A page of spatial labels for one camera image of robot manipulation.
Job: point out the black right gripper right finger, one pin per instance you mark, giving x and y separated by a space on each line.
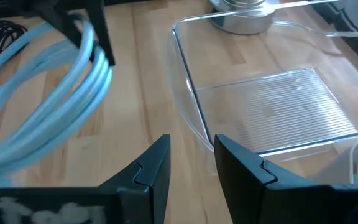
253 193

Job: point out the clear plastic bin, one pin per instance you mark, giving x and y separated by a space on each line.
275 112

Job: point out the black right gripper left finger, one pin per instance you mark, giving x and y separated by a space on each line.
148 186

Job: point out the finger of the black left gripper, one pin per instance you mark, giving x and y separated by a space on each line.
64 21
99 28

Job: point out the white opaque plastic bin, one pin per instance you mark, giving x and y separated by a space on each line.
331 168

